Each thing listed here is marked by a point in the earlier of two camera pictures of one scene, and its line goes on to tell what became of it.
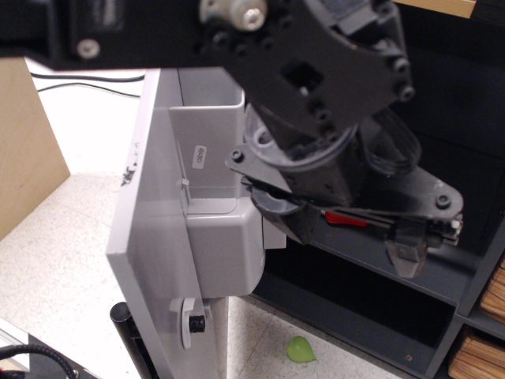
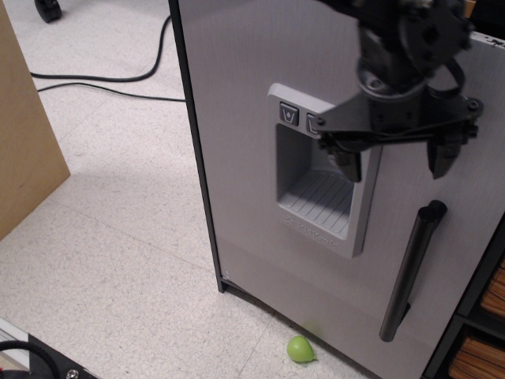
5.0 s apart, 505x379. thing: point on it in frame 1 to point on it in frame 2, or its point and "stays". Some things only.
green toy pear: x=299 y=350 stays
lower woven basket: x=476 y=359 stays
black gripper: x=371 y=175 to x=380 y=114
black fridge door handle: x=120 y=313 to x=428 y=220
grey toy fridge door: x=187 y=234 to x=284 y=227
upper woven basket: x=493 y=301 stays
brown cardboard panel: x=32 y=164 stays
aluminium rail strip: x=11 y=335 stays
